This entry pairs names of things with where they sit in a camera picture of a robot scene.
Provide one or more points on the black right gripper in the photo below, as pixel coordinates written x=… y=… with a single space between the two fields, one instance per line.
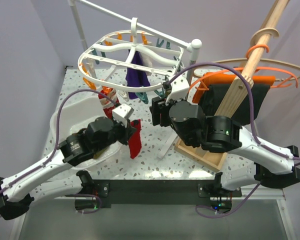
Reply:
x=158 y=105

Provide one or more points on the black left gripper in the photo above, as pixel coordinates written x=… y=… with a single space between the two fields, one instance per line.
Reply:
x=127 y=132

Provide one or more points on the red Christmas sock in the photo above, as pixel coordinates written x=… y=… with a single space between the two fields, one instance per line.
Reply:
x=108 y=105
x=134 y=142

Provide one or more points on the white round clip hanger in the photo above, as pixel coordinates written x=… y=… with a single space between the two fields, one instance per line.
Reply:
x=128 y=40

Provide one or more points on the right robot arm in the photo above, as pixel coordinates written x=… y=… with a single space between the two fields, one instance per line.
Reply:
x=272 y=166

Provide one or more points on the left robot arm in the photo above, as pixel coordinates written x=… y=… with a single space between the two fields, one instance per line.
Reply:
x=18 y=192

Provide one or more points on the teal clothes peg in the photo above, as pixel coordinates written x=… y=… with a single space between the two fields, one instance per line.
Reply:
x=143 y=97

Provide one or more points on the purple sock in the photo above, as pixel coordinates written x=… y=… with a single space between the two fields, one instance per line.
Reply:
x=136 y=78

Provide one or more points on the white sock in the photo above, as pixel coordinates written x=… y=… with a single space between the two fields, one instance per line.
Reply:
x=146 y=60

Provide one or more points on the white plastic basin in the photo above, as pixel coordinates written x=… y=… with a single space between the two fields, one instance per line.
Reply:
x=75 y=115

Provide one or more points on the dark grey garment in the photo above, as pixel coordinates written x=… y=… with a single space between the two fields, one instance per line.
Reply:
x=210 y=101

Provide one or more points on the white drying stand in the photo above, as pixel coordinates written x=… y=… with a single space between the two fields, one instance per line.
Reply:
x=194 y=48

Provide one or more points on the wooden rack base tray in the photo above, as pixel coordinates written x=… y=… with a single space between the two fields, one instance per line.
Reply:
x=212 y=161

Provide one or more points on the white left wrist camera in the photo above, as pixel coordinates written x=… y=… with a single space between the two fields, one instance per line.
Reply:
x=122 y=113

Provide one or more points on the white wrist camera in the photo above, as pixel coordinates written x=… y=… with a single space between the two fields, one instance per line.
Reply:
x=179 y=90
x=122 y=113

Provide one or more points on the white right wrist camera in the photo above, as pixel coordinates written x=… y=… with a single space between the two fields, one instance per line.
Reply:
x=179 y=90

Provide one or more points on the wooden rack post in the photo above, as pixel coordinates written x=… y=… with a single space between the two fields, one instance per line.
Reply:
x=237 y=90

